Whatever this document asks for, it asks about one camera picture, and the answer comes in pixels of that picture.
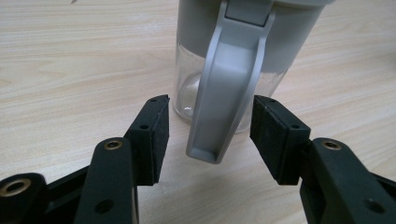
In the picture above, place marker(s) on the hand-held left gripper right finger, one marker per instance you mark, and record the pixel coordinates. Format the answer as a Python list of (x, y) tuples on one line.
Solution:
[(280, 143)]

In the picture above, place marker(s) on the clear container with grey lid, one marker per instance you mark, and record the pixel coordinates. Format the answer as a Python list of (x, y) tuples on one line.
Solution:
[(230, 93)]

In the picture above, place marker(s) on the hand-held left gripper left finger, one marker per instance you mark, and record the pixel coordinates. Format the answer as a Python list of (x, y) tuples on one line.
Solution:
[(146, 146)]

